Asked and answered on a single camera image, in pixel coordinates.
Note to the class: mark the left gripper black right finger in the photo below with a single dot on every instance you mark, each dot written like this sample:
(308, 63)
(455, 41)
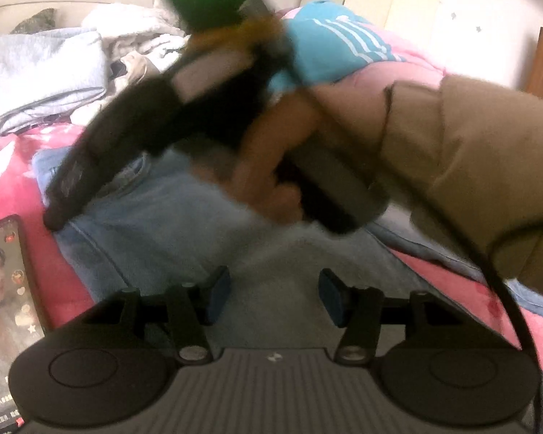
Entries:
(431, 359)

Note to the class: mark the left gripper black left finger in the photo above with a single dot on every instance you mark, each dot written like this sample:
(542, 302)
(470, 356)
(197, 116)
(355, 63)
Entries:
(117, 358)

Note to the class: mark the blue denim jeans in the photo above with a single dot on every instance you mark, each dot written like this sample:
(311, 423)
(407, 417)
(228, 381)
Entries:
(155, 225)

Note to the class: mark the right hand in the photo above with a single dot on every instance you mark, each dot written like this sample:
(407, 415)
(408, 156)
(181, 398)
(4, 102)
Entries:
(348, 122)

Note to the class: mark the black smartphone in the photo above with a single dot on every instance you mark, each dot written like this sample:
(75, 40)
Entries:
(21, 325)

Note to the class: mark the white grey patterned blanket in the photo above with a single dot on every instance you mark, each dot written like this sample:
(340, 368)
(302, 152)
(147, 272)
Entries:
(152, 33)

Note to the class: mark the pink floral duvet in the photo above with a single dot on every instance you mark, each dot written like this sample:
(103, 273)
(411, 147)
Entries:
(417, 66)

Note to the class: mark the red floral bed blanket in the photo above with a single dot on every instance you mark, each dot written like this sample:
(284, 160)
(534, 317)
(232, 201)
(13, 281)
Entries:
(64, 297)

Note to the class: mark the light blue sweatshirt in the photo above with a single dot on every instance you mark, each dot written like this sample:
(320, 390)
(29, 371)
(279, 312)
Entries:
(49, 74)

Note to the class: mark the dark floral pillow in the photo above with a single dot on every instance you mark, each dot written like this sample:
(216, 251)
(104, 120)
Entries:
(41, 21)

